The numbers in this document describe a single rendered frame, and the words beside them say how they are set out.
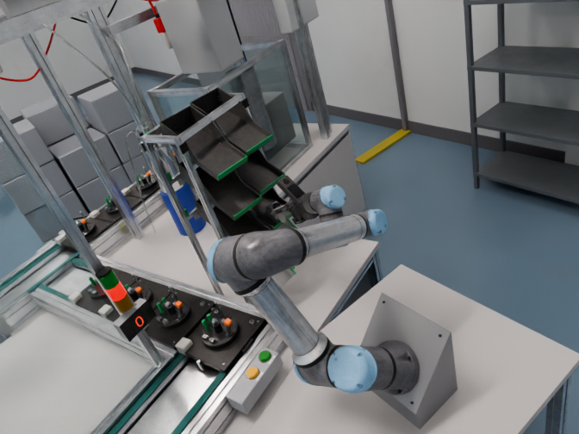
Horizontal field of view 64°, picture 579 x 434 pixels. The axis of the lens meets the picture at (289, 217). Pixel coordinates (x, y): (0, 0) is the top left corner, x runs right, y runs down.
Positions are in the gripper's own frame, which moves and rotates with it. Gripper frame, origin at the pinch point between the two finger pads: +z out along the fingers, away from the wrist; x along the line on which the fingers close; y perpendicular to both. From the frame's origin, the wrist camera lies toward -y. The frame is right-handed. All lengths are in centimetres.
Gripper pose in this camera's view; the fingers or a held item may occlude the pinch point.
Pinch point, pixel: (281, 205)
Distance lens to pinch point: 170.9
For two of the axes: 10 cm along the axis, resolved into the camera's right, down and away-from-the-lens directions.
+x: 7.3, -5.1, 4.6
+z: -4.7, 1.1, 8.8
